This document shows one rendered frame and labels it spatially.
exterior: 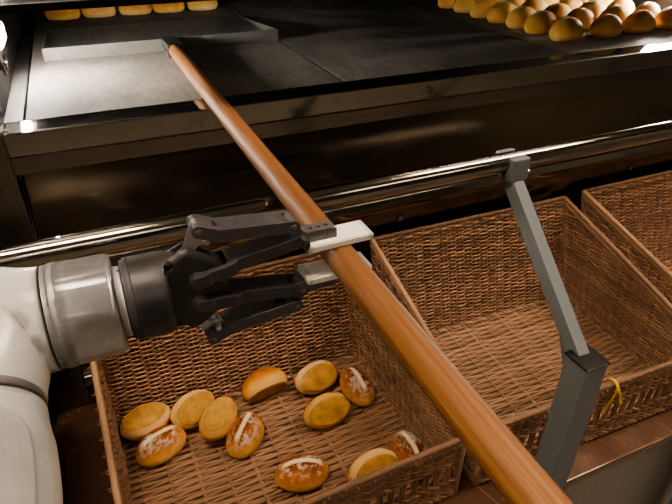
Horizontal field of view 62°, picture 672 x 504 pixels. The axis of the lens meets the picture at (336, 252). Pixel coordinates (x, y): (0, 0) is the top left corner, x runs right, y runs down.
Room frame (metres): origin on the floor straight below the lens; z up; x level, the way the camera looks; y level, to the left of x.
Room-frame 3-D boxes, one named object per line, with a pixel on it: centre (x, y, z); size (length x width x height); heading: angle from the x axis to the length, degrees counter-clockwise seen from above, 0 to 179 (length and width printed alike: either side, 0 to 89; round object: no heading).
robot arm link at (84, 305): (0.38, 0.21, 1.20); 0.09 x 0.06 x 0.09; 24
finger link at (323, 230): (0.46, 0.03, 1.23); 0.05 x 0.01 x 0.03; 114
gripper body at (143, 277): (0.41, 0.14, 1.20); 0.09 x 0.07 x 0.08; 114
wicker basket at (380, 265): (0.96, -0.42, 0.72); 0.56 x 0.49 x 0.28; 112
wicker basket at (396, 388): (0.72, 0.13, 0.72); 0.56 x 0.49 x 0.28; 115
